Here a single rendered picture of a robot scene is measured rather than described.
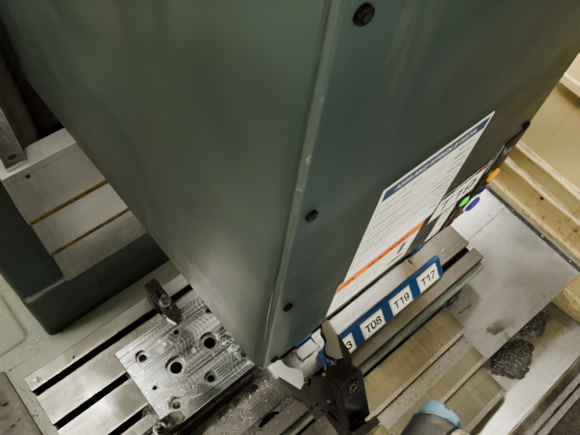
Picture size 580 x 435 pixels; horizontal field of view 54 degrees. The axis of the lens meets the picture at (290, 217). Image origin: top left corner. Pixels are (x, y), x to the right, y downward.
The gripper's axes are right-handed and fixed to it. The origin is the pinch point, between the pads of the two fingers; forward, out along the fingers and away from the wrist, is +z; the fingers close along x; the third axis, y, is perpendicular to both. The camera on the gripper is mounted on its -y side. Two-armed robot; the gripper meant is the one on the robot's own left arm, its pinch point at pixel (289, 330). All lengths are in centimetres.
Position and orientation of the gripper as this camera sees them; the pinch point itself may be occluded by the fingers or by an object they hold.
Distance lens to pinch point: 96.9
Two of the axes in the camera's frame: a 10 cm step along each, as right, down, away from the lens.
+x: 8.0, -4.8, 3.7
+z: -5.9, -7.4, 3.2
